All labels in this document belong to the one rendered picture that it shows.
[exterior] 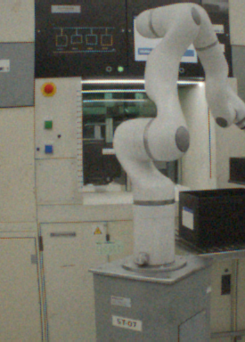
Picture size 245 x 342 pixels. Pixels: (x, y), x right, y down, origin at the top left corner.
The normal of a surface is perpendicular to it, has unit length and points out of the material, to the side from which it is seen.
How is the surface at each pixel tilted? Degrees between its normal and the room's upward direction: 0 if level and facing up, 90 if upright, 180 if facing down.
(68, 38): 90
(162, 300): 90
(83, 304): 90
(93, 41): 90
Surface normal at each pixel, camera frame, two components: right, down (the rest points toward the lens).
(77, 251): 0.18, 0.05
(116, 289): -0.57, 0.06
